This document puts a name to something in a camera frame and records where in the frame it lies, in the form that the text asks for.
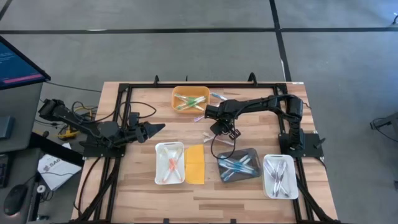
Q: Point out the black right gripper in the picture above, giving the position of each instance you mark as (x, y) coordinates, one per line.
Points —
(228, 116)

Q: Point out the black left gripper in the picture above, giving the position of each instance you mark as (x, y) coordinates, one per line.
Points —
(138, 133)

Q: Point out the orange toothbrush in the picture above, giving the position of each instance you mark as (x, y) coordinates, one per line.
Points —
(225, 142)
(208, 137)
(172, 165)
(164, 177)
(178, 177)

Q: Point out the grey translucent plastic bin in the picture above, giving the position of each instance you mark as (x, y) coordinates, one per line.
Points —
(252, 152)

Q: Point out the blue toothbrush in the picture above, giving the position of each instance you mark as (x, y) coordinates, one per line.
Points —
(237, 168)
(252, 170)
(230, 165)
(247, 163)

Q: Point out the green toothbrush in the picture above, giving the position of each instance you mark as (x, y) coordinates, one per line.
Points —
(199, 99)
(183, 106)
(182, 99)

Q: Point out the pile of clear plastic packets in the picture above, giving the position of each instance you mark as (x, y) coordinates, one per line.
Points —
(225, 176)

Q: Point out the orange plastic bin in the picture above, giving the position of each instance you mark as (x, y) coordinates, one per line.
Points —
(177, 90)

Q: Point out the white plastic bin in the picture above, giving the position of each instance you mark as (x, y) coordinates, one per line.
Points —
(158, 174)

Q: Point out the yellow cloth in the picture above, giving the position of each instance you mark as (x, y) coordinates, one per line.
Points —
(195, 165)

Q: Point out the dark toothbrush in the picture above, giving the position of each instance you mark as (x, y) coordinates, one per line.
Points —
(270, 169)
(276, 186)

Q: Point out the pale toothbrush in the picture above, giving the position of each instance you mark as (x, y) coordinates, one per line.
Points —
(281, 177)

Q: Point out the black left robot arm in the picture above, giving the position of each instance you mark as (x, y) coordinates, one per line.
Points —
(77, 123)

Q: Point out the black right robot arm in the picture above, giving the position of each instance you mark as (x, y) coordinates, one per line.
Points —
(293, 118)

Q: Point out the frosted clear plastic bin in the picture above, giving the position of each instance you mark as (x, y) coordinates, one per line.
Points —
(292, 186)

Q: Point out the yellow tool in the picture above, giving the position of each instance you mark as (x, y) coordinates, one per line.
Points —
(69, 134)

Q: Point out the white printed paper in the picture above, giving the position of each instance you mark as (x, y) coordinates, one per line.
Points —
(59, 172)

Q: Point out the white tape roll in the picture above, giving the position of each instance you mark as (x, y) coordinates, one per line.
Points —
(38, 188)

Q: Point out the grey desk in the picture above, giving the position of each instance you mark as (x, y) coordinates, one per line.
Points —
(21, 102)

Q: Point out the blue-grey box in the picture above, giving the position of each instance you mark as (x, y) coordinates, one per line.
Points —
(6, 127)

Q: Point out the computer monitor blue screen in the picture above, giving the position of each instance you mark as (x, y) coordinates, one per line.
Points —
(18, 68)

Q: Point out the black floor stand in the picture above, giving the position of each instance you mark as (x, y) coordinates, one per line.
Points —
(385, 121)

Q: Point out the black computer mouse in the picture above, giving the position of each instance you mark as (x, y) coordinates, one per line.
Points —
(15, 199)

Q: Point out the black keyboard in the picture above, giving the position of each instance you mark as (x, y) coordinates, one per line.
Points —
(3, 171)

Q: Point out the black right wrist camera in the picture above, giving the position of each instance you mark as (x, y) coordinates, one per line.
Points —
(217, 128)

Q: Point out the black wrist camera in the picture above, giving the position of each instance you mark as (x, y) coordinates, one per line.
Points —
(133, 119)
(217, 128)

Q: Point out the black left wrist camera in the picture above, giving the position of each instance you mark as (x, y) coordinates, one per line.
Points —
(133, 119)

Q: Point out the black aluminium table frame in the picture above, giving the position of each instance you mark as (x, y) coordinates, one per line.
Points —
(267, 84)

